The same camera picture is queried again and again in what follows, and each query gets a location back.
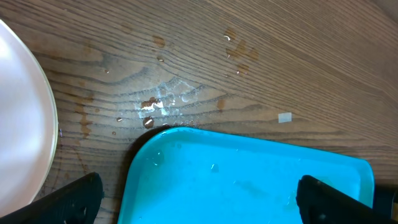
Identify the black water tray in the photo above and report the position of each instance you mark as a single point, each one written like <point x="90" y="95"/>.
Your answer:
<point x="385" y="197"/>

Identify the blue plastic tray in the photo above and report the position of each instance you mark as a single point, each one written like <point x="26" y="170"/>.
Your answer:
<point x="187" y="175"/>

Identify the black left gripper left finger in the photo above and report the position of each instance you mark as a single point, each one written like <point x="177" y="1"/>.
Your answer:
<point x="77" y="202"/>

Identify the small tape scrap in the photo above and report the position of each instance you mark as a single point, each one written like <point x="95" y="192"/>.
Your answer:
<point x="285" y="117"/>

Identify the white plate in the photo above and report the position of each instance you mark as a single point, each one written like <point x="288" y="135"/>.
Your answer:
<point x="29" y="124"/>

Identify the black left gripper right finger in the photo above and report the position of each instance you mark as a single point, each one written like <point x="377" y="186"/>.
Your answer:
<point x="320" y="203"/>

